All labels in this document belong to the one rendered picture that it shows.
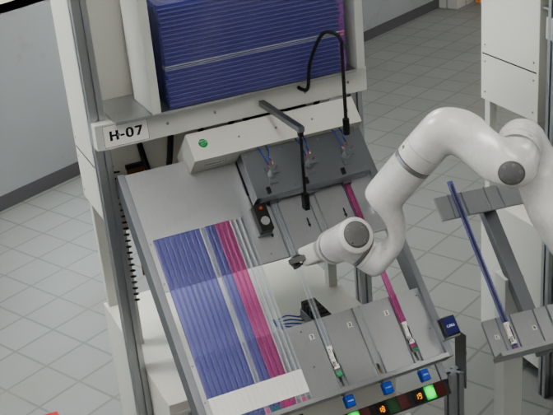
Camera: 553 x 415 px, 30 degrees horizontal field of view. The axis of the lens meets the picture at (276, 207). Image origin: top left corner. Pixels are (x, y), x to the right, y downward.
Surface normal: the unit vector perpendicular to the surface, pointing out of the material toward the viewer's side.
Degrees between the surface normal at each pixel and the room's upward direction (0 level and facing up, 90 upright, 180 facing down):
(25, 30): 90
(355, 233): 56
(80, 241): 0
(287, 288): 0
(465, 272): 0
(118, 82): 90
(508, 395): 90
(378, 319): 46
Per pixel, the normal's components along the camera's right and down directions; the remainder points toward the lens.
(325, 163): 0.24, -0.37
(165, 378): -0.08, -0.90
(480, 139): -0.67, -0.26
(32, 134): 0.77, 0.21
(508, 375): 0.30, 0.38
